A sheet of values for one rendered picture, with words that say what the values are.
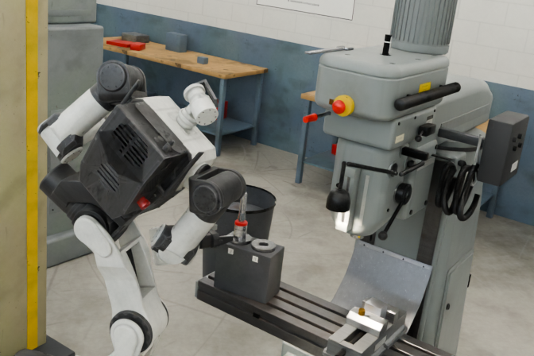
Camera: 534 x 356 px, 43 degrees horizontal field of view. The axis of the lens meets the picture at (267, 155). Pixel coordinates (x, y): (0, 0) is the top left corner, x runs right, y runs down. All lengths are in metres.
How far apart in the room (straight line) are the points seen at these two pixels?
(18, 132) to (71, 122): 1.29
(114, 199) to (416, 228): 1.20
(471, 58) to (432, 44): 4.20
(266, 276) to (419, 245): 0.60
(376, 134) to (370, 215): 0.27
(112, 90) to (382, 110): 0.76
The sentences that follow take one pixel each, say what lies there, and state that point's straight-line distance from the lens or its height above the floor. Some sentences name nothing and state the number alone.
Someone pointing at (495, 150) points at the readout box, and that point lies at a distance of 2.24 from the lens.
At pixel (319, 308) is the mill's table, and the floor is 0.94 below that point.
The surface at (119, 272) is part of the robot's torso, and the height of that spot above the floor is 1.19.
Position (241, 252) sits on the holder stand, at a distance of 2.45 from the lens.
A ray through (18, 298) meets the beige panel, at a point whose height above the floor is 0.37.
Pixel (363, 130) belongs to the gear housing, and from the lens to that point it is 2.03.
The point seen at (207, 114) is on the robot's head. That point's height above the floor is 1.71.
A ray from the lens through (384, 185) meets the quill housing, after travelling 2.11.
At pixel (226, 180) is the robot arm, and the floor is 1.55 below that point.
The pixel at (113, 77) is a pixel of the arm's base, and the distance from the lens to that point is 1.93.
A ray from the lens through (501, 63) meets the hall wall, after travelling 6.37.
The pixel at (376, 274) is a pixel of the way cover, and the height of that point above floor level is 1.00.
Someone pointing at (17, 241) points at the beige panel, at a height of 0.68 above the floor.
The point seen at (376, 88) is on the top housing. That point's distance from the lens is 1.89.
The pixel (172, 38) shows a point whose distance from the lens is 7.90.
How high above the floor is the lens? 2.18
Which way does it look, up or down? 17 degrees down
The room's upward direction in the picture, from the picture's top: 6 degrees clockwise
